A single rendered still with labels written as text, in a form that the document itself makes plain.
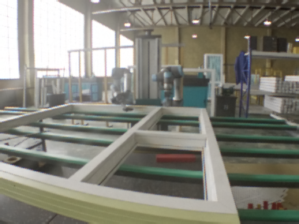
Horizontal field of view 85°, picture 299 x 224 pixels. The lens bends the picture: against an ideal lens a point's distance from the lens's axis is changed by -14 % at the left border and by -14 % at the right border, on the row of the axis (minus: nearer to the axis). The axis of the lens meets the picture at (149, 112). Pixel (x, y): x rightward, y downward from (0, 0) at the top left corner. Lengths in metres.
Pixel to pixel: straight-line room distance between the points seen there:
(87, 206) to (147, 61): 2.27
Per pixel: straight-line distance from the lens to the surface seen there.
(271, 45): 5.77
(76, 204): 0.53
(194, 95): 5.38
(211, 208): 0.47
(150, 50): 2.60
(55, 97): 5.93
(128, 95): 1.97
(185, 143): 0.98
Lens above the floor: 1.23
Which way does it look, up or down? 11 degrees down
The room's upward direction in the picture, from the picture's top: straight up
